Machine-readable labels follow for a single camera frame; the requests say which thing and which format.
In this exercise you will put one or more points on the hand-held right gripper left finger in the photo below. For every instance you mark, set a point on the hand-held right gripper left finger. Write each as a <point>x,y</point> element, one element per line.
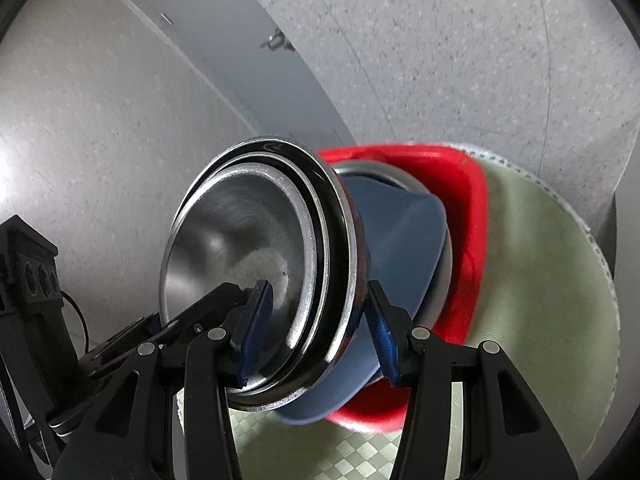
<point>255,320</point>

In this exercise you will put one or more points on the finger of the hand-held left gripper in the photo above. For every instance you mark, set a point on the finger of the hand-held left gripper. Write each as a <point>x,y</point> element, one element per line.
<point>210,305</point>
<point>125,345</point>

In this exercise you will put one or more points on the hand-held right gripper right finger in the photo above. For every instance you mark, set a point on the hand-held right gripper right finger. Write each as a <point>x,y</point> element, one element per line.
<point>382,340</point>

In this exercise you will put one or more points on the small steel bowl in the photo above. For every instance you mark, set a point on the small steel bowl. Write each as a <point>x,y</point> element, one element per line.
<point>225,240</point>
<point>327,260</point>

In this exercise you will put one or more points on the blue plastic bowl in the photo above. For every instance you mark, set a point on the blue plastic bowl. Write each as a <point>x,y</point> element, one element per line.
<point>400,250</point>

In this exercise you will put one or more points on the ribbed steel bowl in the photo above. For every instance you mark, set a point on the ribbed steel bowl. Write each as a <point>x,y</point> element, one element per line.
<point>351,240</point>

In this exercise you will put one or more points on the red plastic basin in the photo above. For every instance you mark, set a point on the red plastic basin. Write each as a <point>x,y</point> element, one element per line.
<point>465,240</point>

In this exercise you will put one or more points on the large steel bowl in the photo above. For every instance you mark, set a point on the large steel bowl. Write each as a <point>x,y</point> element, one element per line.
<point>370,172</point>

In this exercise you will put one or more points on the grey door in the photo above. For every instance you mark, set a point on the grey door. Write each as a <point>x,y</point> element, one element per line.
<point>210,20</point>

